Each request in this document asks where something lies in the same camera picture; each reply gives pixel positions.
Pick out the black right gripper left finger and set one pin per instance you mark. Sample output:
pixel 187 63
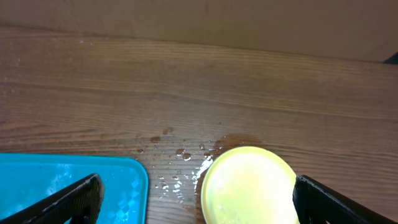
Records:
pixel 80 202

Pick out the teal plastic tray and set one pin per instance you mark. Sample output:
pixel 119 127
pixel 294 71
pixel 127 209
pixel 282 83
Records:
pixel 28 178

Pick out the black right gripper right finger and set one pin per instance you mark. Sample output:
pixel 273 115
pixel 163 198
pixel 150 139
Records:
pixel 316 203

